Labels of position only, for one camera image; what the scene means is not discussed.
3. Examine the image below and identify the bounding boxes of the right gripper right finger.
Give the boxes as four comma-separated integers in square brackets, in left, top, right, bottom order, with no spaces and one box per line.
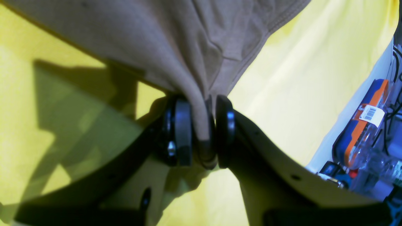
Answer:
[215,95,392,226]

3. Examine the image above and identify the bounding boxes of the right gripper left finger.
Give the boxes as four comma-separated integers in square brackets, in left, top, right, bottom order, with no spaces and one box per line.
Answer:
[14,96,193,226]

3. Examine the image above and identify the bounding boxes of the brown T-shirt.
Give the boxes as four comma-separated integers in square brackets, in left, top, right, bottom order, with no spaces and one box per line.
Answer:
[3,0,311,226]

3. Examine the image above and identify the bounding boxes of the orange blue packaged item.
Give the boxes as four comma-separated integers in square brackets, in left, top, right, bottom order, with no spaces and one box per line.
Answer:
[332,79,390,169]

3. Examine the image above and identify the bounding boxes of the yellow table cloth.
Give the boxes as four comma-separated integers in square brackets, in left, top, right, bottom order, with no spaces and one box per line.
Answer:
[0,0,399,226]

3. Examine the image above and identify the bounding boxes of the tangled black cables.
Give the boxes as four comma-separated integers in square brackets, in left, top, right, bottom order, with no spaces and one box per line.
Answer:
[374,44,402,157]

